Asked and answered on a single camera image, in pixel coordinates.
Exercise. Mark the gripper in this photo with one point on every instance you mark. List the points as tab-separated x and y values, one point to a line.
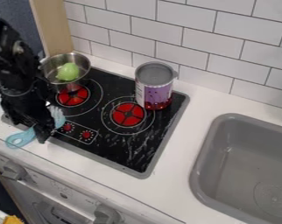
24	106

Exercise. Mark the toy stove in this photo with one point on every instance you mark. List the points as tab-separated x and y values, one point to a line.
120	137

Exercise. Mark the yellow toy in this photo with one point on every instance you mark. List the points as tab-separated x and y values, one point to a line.
12	220

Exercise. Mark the light blue comb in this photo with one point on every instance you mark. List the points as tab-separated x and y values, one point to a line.
19	138

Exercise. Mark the silver pot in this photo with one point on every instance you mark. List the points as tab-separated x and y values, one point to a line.
53	65

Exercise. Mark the toy sink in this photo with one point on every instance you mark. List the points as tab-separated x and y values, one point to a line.
241	175

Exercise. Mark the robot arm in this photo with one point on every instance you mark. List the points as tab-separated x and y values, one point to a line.
12	58

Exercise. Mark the wooden board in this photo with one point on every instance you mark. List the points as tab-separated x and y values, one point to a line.
51	26

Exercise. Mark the purple can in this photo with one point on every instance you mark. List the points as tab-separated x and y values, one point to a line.
154	87

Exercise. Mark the green toy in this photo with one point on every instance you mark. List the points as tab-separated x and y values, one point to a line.
68	71

